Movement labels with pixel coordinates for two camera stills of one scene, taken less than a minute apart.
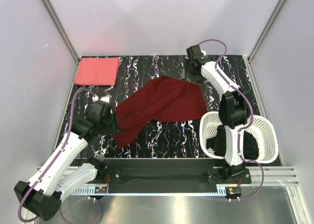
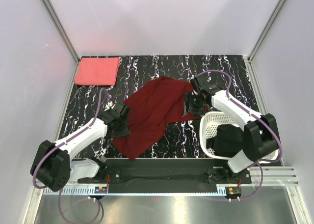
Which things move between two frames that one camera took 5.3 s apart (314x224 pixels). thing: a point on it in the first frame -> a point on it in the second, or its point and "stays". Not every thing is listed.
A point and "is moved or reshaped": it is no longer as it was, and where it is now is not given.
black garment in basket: (218, 143) stays
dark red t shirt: (163, 99) is moved or reshaped
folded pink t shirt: (100, 71) stays
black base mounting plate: (170, 173) stays
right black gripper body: (191, 75) -> (194, 104)
